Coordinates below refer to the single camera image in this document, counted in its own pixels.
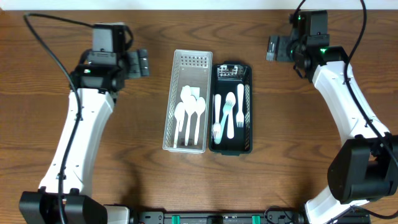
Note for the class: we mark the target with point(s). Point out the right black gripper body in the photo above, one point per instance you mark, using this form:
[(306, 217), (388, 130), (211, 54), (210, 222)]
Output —
[(283, 48)]

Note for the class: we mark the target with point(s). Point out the white plastic spoon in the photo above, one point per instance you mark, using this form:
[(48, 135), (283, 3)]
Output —
[(190, 105), (231, 99), (185, 93), (179, 114), (201, 105)]

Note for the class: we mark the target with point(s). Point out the white plastic fork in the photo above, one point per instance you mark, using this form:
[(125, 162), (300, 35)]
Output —
[(240, 116), (217, 112)]

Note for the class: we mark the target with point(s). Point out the clear white plastic basket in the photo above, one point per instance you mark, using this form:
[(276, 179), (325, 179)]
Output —
[(191, 68)]

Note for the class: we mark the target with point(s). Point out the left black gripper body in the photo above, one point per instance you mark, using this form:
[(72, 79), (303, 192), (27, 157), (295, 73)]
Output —
[(134, 64)]

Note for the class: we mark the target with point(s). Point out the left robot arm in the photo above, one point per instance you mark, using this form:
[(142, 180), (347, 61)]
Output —
[(64, 194)]

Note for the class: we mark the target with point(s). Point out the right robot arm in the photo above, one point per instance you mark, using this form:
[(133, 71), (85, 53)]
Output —
[(365, 168)]

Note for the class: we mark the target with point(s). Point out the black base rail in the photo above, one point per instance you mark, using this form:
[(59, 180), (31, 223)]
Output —
[(277, 215)]

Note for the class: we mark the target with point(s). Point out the black plastic basket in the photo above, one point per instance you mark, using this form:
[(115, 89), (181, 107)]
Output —
[(224, 79)]

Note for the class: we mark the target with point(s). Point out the pale green plastic fork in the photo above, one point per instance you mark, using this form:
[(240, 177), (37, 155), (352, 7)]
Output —
[(228, 106)]

